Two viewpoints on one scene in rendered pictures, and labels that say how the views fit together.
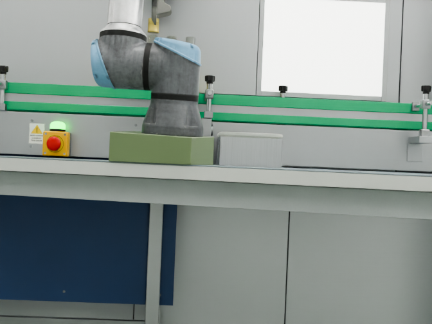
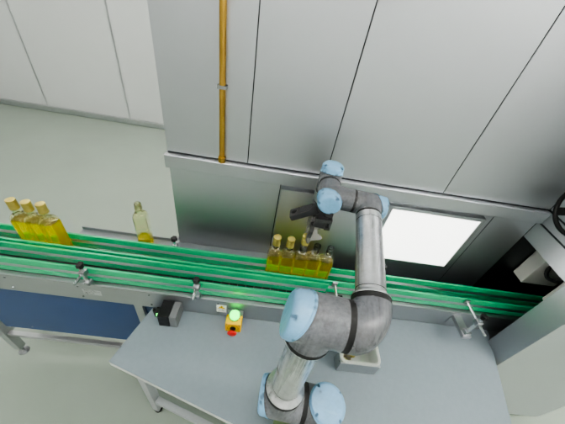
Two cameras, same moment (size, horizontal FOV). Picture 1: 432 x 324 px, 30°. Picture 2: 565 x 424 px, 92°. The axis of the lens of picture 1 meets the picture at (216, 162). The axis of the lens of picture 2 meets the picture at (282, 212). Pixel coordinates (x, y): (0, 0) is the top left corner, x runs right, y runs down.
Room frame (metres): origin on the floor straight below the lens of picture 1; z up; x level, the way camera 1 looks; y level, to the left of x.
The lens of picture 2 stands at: (1.69, 0.36, 1.98)
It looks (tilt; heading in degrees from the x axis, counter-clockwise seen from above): 40 degrees down; 358
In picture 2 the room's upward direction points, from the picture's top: 11 degrees clockwise
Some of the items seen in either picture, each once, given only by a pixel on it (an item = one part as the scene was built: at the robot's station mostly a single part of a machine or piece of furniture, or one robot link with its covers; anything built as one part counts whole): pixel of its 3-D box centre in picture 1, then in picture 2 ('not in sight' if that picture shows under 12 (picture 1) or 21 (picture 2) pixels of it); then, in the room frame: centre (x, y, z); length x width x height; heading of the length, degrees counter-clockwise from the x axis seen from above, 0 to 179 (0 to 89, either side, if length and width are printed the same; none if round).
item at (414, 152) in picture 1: (422, 123); (467, 323); (2.41, -0.61, 0.90); 0.17 x 0.05 x 0.23; 2
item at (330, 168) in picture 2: not in sight; (330, 178); (2.50, 0.19, 1.48); 0.09 x 0.08 x 0.11; 176
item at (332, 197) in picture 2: not in sight; (334, 196); (2.40, 0.18, 1.48); 0.11 x 0.11 x 0.08; 86
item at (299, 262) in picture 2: not in sight; (298, 267); (2.50, 0.21, 0.99); 0.06 x 0.06 x 0.21; 1
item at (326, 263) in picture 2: not in sight; (322, 269); (2.51, 0.10, 0.99); 0.06 x 0.06 x 0.21; 1
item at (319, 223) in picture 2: not in sight; (320, 213); (2.50, 0.18, 1.32); 0.09 x 0.08 x 0.12; 91
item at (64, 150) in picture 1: (56, 144); (234, 321); (2.30, 0.46, 0.79); 0.07 x 0.07 x 0.07; 2
